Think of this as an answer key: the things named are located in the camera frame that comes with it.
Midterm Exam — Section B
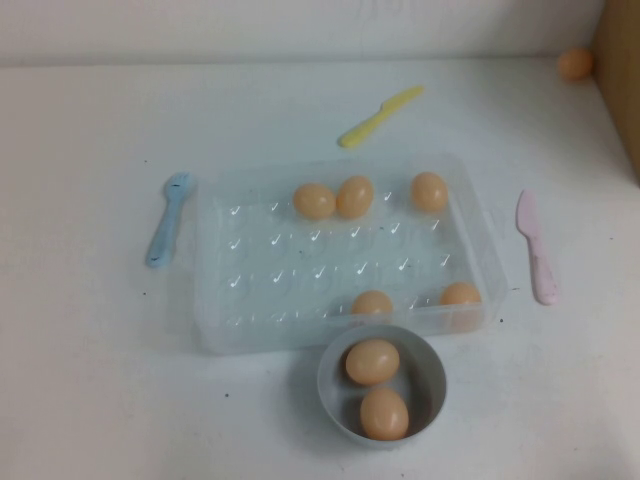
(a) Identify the pink plastic knife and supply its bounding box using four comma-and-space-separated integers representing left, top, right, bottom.
517, 189, 560, 306

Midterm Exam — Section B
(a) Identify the brown cardboard box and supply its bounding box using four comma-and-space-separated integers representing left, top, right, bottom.
589, 0, 640, 189

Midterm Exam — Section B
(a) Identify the clear plastic egg box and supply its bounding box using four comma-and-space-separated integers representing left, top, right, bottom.
192, 152, 510, 357

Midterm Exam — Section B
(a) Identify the yellow plastic knife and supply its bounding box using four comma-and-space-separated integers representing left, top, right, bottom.
338, 85, 427, 149

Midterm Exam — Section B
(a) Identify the beige egg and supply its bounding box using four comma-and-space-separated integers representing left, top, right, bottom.
292, 182, 337, 220
345, 339, 401, 386
410, 171, 449, 212
439, 281, 482, 307
351, 290, 394, 316
557, 47, 595, 81
359, 388, 410, 442
336, 175, 375, 219

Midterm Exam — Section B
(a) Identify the grey round bowl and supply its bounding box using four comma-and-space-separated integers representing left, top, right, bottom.
317, 324, 448, 446

